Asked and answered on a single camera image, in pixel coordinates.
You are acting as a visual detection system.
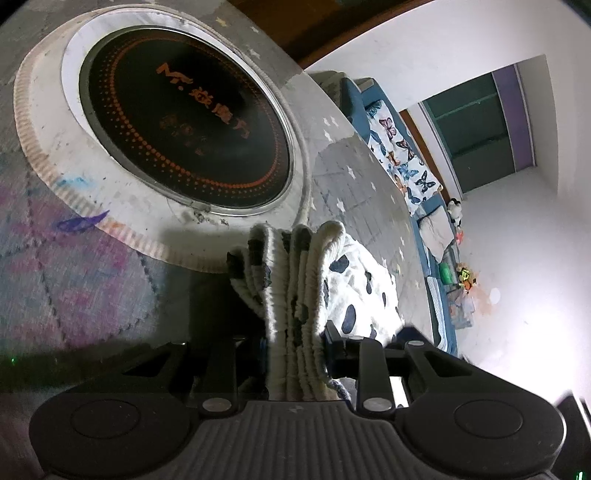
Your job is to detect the blue sofa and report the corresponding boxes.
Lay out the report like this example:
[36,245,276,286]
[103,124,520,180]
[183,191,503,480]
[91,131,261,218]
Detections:
[312,71,459,355]

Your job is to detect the white navy polka dot garment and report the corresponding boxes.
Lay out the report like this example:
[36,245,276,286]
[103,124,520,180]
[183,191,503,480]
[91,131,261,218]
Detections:
[226,221,404,401]

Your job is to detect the colourful toys on floor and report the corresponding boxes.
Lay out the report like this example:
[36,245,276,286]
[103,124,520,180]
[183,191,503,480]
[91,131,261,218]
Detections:
[438,229,500,330]

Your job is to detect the plush toy on sofa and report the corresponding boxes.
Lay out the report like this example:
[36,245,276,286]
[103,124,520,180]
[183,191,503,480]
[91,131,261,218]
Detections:
[447,198,463,229]

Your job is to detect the grey star pattern tablecloth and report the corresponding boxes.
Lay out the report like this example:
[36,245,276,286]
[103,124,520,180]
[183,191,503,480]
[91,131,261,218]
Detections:
[1,1,431,479]

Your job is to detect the beige cushion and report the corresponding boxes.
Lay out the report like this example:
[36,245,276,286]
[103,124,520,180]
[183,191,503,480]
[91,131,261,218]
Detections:
[419,206,455,263]

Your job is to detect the butterfly print pillow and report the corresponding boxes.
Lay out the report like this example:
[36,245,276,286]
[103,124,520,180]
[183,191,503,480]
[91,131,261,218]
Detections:
[366,100,441,216]

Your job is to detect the round induction cooktop in table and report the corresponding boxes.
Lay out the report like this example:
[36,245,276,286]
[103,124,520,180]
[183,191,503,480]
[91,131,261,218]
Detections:
[13,3,311,272]

